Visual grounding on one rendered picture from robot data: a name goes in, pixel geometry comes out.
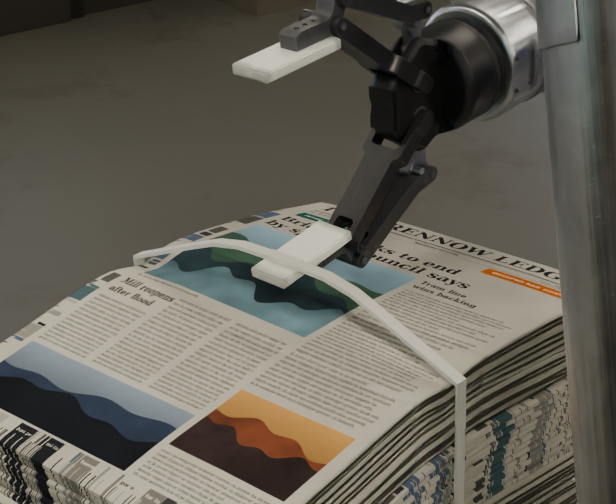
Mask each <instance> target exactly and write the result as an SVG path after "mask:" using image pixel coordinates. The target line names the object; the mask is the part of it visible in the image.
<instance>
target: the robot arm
mask: <svg viewBox="0 0 616 504"><path fill-rule="evenodd" d="M450 2H451V4H449V5H447V6H445V7H443V8H441V9H439V10H438V11H436V12H435V13H434V14H433V15H432V16H431V18H430V19H429V20H428V22H427V24H426V26H425V27H424V28H422V29H421V27H422V20H423V19H426V18H428V17H429V16H430V15H431V13H432V3H431V2H430V1H427V0H317V5H316V9H315V10H312V9H307V8H306V9H304V10H302V12H301V13H300V16H299V22H296V23H294V24H292V25H290V26H287V27H285V28H284V29H283V30H282V31H281V32H280V33H279V37H280V42H279V43H277V44H275V45H272V46H270V47H268V48H266V49H264V50H261V51H259V52H257V53H255V54H253V55H250V56H248V57H246V58H244V59H242V60H239V61H237V62H235V63H233V64H232V70H233V74H234V75H237V76H241V77H244V78H248V79H251V80H255V81H258V82H261V83H265V84H268V83H270V82H272V81H274V80H276V79H278V78H281V77H283V76H285V75H287V74H289V73H291V72H293V71H295V70H297V69H299V68H302V67H304V66H306V65H308V64H310V63H312V62H314V61H316V60H318V59H320V58H322V57H325V56H327V55H329V54H331V53H333V52H335V51H337V50H339V49H341V50H342V51H344V52H345V53H347V54H348V55H349V56H351V57H352V58H354V59H355V60H357V61H358V62H359V63H358V64H359V65H360V66H362V67H363V68H365V69H366V70H367V71H369V72H370V73H372V74H373V75H374V77H373V79H372V84H371V85H369V86H368V89H369V98H370V102H371V113H370V126H371V127H372V128H371V130H370V132H369V134H368V136H367V138H366V140H365V142H364V144H363V150H364V156H363V157H362V159H361V161H360V163H359V165H358V167H357V169H356V171H355V173H354V174H353V176H352V178H351V180H350V182H349V184H348V186H347V188H346V190H345V191H344V193H343V195H342V197H341V199H340V201H339V203H338V205H337V207H336V208H335V210H334V212H333V214H332V216H331V218H330V220H329V222H328V223H326V222H323V221H320V220H319V221H317V222H316V223H314V224H313V225H311V226H310V227H309V228H307V229H306V230H304V231H303V232H302V233H300V234H299V235H297V236H296V237H294V238H293V239H292V240H290V241H289V242H287V243H286V244H285V245H283V246H282V247H280V248H279V249H278V250H277V251H279V252H282V253H285V254H288V255H290V256H293V257H296V258H299V259H301V260H304V261H305V262H307V263H310V264H313V265H315V266H318V267H320V268H323V267H324V266H326V265H327V264H329V263H330V262H332V261H333V260H334V259H337V260H339V261H342V262H345V263H347V264H350V265H353V266H355V267H358V268H364V267H365V266H366V265H367V263H368V262H369V260H370V259H371V258H372V256H373V255H374V254H375V252H376V251H377V249H378V248H379V247H380V245H381V244H382V243H383V241H384V240H385V238H386V237H387V236H388V234H389V233H390V232H391V230H392V229H393V227H394V226H395V225H396V223H397V222H398V221H399V219H400V218H401V216H402V215H403V214H404V212H405V211H406V210H407V208H408V207H409V205H410V204H411V203H412V201H413V200H414V199H415V197H416V196H417V194H418V193H419V192H420V191H421V190H423V189H424V188H425V187H427V186H428V185H429V184H430V183H432V182H433V181H434V180H435V178H436V176H437V168H436V167H435V166H432V165H428V164H427V160H426V151H425V148H426V147H427V146H428V145H429V143H430V142H431V141H432V139H433V138H434V137H435V136H436V135H439V134H442V133H446V132H449V131H453V130H455V129H458V128H460V127H462V126H463V125H465V124H467V123H469V122H470V121H472V120H474V119H476V120H482V121H484V120H490V119H494V118H496V117H498V116H500V115H502V114H503V113H505V112H507V111H509V110H510V109H512V108H514V107H515V106H517V105H519V104H521V103H523V102H526V101H528V100H530V99H532V98H534V97H535V96H537V95H538V94H539V93H545V100H546V113H547V125H548V138H549V151H550V164H551V176H552V189H553V202H554V214H555V227H556V240H557V253H558V265H559V278H560V291H561V304H562V316H563V329H564V342H565V355H566V367H567V380H568V393H569V406H570V418H571V431H572V444H573V457H574V469H575V482H576V495H577V504H616V0H450ZM345 7H346V8H350V9H354V10H357V11H361V12H365V13H368V14H372V15H375V16H380V17H384V18H387V19H388V22H391V23H393V26H394V27H395V28H397V29H400V30H401V32H402V35H400V36H399V37H397V39H396V40H395V41H394V43H393V44H392V46H391V48H390V49H387V48H386V47H385V46H383V45H382V44H381V43H379V42H378V41H377V40H375V39H374V38H373V37H371V36H370V35H368V34H367V33H366V32H364V31H363V30H362V29H360V28H359V27H358V26H356V25H355V24H353V23H352V22H351V21H349V20H348V19H347V18H345V17H344V13H345ZM384 139H387V140H389V141H391V142H393V143H395V144H397V145H399V147H398V148H397V149H392V148H388V147H385V146H382V145H381V144H382V142H383V140H384ZM345 227H347V229H346V230H345V229H343V228H345ZM251 272H252V276H253V277H255V278H258V279H260V280H263V281H265V282H268V283H270V284H273V285H275V286H278V287H280V288H283V289H285V288H286V287H288V286H289V285H291V284H292V283H293V282H295V281H296V280H297V279H299V278H300V277H301V276H303V275H304V273H301V272H298V271H296V270H293V269H290V268H288V267H285V266H282V265H280V264H277V263H274V262H271V261H269V260H266V259H263V260H262V261H261V262H259V263H258V264H256V265H255V266H253V267H252V268H251Z"/></svg>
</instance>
